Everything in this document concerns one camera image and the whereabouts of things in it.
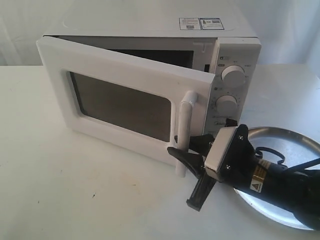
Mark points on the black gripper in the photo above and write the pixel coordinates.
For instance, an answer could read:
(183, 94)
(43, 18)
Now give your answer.
(239, 153)

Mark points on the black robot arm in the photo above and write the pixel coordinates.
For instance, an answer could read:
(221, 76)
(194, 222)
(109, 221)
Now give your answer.
(230, 158)

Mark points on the white microwave oven body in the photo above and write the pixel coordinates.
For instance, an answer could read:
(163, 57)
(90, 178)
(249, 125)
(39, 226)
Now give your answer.
(157, 36)

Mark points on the white printed instruction sheet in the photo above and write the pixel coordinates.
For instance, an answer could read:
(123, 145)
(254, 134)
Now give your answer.
(211, 24)

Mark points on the lower white control knob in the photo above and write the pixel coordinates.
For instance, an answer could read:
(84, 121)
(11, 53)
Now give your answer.
(226, 105)

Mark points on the white control knob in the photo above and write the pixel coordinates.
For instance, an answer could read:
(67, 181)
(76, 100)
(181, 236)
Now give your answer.
(226, 105)
(233, 76)

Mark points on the round steel tray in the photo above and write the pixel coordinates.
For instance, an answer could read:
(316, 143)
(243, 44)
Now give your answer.
(295, 189)

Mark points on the upper white control knob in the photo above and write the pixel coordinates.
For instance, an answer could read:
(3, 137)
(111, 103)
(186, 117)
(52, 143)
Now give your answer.
(233, 76)

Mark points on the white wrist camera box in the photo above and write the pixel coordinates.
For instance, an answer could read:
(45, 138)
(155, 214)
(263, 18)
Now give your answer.
(215, 158)

